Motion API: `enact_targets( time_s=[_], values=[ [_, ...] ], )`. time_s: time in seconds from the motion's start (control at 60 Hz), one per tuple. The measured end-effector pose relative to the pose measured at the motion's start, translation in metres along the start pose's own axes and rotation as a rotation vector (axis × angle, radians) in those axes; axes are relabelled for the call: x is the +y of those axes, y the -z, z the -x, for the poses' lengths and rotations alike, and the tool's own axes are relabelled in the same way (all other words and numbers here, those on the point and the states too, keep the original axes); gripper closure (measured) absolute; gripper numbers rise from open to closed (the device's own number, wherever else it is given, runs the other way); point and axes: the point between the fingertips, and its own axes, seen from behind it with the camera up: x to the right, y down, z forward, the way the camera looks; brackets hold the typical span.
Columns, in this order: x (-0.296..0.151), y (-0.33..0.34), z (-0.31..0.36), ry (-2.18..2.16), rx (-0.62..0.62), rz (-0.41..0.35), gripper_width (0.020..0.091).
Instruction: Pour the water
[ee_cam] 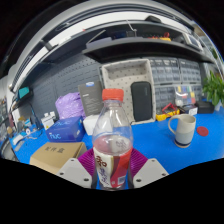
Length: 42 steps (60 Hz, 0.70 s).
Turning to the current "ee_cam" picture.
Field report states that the teal flat panel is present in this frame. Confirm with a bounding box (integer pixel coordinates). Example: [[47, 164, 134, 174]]
[[18, 86, 31, 99]]

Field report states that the purple plastic bag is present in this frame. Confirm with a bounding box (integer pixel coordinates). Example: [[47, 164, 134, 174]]
[[54, 92, 86, 120]]

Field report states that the grey and white ceramic mug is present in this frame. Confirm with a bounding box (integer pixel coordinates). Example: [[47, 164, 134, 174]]
[[167, 113, 197, 149]]

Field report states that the clear box with colourful parts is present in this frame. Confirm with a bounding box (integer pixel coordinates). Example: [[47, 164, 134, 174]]
[[174, 84, 198, 108]]

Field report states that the clear red-capped drink bottle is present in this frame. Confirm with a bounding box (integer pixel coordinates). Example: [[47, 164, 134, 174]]
[[91, 88, 134, 191]]

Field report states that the dark shelf unit with equipment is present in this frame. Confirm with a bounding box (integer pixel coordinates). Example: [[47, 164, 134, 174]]
[[9, 13, 218, 91]]

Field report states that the flat black box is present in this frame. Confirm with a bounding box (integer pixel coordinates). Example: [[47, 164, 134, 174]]
[[194, 99, 215, 115]]

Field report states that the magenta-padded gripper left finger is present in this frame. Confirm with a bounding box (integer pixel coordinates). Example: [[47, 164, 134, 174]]
[[56, 148, 98, 189]]

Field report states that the beige perforated tray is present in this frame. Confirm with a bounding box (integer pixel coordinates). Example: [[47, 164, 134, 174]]
[[100, 58, 158, 126]]

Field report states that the blue cardboard box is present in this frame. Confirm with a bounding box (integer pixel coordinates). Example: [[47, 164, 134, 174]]
[[45, 115, 86, 143]]

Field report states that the small black labelled box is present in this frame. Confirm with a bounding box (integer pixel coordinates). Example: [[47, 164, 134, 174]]
[[179, 104, 198, 116]]

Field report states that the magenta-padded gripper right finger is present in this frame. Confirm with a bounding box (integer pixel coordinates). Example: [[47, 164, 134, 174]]
[[128, 148, 170, 189]]

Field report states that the brown cardboard box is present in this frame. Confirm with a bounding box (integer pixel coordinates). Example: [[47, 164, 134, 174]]
[[29, 141, 88, 175]]

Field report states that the green potted plant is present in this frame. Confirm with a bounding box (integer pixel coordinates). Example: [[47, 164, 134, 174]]
[[202, 70, 224, 107]]

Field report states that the yellow multimeter with red leads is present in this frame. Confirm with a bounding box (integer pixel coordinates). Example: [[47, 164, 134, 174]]
[[155, 103, 181, 122]]

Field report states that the small white labelled box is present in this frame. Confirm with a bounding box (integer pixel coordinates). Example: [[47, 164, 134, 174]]
[[40, 113, 57, 130]]

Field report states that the dark grey upright box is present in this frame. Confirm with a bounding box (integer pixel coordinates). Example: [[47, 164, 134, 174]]
[[77, 80, 104, 118]]

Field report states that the black zip case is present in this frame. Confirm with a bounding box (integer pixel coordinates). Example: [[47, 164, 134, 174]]
[[130, 80, 154, 123]]

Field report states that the grey small-parts drawer cabinet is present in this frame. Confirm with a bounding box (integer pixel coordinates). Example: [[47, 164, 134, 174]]
[[178, 59, 203, 84], [153, 84, 178, 113], [148, 58, 181, 86], [195, 83, 204, 103]]

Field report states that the white cardboard box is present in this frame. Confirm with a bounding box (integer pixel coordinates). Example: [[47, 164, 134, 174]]
[[82, 114, 100, 136]]

